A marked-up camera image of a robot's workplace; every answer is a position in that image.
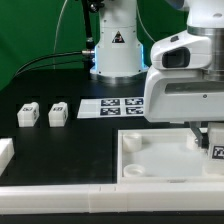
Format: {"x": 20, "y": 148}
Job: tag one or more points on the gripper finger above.
{"x": 202, "y": 139}

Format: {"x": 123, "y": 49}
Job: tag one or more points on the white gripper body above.
{"x": 182, "y": 96}

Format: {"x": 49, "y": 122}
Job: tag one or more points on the white square tabletop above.
{"x": 162, "y": 155}

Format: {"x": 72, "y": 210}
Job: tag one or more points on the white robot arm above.
{"x": 118, "y": 56}

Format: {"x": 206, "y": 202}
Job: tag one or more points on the white sheet with markers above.
{"x": 111, "y": 107}

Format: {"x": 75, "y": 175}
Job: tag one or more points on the black pole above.
{"x": 88, "y": 30}

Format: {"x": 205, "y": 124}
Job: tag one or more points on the white left obstacle block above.
{"x": 6, "y": 153}

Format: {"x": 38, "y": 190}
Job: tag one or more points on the white front obstacle rail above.
{"x": 112, "y": 198}

